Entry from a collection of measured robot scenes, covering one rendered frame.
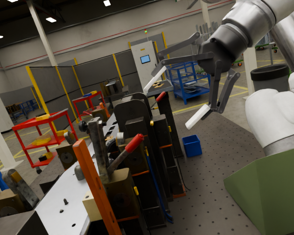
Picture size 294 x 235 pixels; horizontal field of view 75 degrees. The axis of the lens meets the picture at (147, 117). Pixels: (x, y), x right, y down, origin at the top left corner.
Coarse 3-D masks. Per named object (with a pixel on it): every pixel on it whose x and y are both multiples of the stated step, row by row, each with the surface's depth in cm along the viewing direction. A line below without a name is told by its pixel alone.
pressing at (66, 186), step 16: (112, 160) 72; (64, 176) 71; (48, 192) 64; (64, 192) 61; (80, 192) 58; (48, 208) 55; (64, 208) 53; (80, 208) 51; (48, 224) 48; (64, 224) 47; (80, 224) 45
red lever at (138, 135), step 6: (138, 138) 47; (132, 144) 48; (138, 144) 48; (126, 150) 48; (132, 150) 48; (120, 156) 49; (114, 162) 50; (120, 162) 50; (108, 168) 50; (114, 168) 50; (108, 174) 51
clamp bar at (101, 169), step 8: (96, 120) 46; (80, 128) 46; (88, 128) 47; (96, 128) 46; (96, 136) 47; (96, 144) 47; (104, 144) 50; (96, 152) 48; (104, 152) 49; (96, 160) 48; (104, 160) 48; (104, 168) 49
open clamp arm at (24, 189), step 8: (8, 176) 57; (16, 176) 59; (8, 184) 58; (16, 184) 59; (24, 184) 61; (16, 192) 59; (24, 192) 60; (32, 192) 62; (24, 200) 59; (32, 200) 61
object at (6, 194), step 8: (8, 192) 61; (0, 200) 58; (8, 200) 58; (16, 200) 58; (0, 208) 59; (8, 208) 59; (16, 208) 59; (24, 208) 60; (32, 208) 63; (0, 216) 60
